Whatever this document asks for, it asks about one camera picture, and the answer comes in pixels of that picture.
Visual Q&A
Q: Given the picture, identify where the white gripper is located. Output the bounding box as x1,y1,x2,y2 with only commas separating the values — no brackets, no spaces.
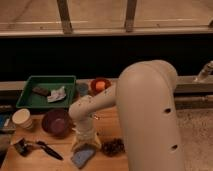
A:
71,123,102,153

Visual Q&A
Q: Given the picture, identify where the blue sponge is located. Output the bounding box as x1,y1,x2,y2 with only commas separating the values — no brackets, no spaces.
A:
71,147,96,169

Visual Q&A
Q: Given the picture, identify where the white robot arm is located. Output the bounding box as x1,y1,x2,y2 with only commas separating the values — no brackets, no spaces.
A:
69,60,185,171

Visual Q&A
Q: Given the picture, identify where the purple bowl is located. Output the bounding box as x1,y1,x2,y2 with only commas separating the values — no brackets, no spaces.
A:
41,108,72,137

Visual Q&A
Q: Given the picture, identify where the bunch of dark grapes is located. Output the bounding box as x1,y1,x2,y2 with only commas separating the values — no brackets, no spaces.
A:
101,138,125,157

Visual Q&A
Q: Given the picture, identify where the red bowl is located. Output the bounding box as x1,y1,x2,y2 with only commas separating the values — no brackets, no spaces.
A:
90,78,111,95

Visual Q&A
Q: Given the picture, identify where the blue small cup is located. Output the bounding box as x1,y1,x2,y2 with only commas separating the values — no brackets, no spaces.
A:
76,83,89,97

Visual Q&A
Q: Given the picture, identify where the crumpled white cloth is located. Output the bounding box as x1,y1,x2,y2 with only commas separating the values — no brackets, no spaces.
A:
47,86,66,103

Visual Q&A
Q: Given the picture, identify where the orange fruit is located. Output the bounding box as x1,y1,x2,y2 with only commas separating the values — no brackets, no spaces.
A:
95,81,105,92

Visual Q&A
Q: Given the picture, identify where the dark brown block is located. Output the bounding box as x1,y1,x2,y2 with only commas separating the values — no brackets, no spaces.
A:
32,87,50,96

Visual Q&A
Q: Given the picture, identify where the white paper cup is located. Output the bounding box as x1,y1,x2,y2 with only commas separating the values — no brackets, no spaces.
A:
12,109,33,130

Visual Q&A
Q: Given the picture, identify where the green plastic tray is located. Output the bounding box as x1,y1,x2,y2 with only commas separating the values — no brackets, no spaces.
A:
16,75,76,109

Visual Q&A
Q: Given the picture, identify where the black handled brush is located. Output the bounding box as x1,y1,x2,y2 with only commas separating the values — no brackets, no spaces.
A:
13,138,63,160

